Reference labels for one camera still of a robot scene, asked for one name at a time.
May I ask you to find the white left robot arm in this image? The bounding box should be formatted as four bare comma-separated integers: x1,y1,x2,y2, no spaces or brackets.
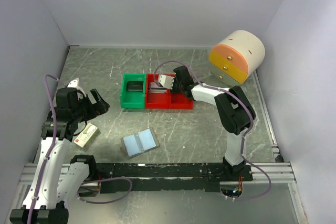
9,87,110,223

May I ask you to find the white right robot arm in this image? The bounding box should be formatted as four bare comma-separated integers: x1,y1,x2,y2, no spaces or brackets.
173,66,256,181

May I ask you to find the silver card in red bin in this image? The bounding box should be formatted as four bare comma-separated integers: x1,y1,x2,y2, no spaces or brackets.
149,82,167,93

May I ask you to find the black card in green bin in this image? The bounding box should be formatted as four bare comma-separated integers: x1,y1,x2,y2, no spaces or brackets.
127,81,144,92

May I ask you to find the red plastic bin right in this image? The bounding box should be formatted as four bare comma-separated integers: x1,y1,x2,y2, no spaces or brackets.
169,88,194,110

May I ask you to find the red plastic bin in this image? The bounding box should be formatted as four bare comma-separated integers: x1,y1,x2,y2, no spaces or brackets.
144,73,170,109
169,88,194,110

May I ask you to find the green plastic bin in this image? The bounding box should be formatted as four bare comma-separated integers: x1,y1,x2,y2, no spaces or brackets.
120,73,146,109

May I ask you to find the red plastic bin middle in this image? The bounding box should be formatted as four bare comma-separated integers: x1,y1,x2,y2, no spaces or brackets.
144,73,170,109

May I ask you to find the round beige drawer cabinet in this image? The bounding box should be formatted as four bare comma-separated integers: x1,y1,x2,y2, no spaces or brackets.
208,30,265,86

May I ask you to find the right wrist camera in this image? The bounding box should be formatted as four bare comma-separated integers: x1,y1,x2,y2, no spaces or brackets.
158,74,175,90

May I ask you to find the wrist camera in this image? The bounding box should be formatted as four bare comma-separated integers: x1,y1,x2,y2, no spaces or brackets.
158,74,175,90
66,78,87,97

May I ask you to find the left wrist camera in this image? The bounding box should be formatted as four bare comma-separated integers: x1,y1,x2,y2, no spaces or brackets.
66,78,87,97

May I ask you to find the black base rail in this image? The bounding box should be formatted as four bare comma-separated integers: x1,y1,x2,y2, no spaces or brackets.
65,153,254,195

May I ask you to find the aluminium frame rail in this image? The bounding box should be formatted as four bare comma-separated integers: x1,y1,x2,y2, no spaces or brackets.
18,162,297,185

